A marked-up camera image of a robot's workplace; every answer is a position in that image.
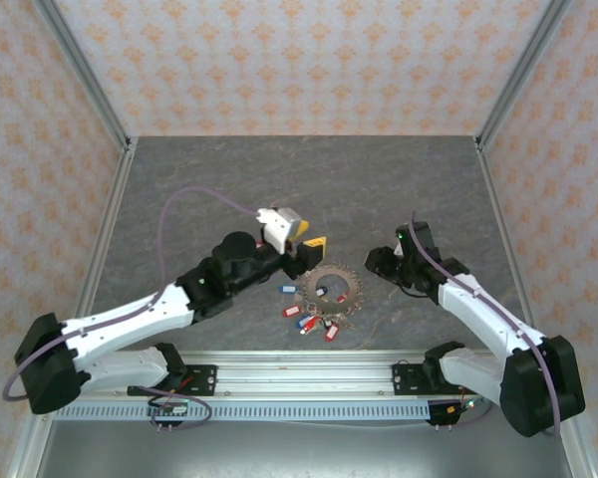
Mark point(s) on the toothed metal keyring disc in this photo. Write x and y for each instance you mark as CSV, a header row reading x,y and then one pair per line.
x,y
331,274

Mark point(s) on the dark key tag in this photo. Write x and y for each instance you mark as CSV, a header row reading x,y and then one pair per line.
x,y
321,291

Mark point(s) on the blue key tag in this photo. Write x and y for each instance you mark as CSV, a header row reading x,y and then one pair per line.
x,y
305,321
288,289

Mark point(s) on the key with red tag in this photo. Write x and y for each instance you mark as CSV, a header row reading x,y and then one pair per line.
x,y
292,311

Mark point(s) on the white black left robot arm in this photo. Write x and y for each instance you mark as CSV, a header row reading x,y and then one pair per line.
x,y
129,318

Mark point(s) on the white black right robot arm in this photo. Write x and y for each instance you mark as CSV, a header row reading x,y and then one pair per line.
x,y
488,318

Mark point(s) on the small circuit board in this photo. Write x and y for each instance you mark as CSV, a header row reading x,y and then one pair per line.
x,y
466,406
172,409

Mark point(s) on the grey metal panel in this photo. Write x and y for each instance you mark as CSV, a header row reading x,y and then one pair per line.
x,y
304,453

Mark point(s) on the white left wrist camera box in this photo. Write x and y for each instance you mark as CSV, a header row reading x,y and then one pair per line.
x,y
274,229

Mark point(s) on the aluminium side rail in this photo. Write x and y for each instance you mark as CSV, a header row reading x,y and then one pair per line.
x,y
117,194
497,199

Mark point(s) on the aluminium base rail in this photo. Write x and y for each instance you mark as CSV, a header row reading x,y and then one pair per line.
x,y
304,373

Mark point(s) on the aluminium corner post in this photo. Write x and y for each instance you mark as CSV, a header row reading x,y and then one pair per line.
x,y
517,74
87,74

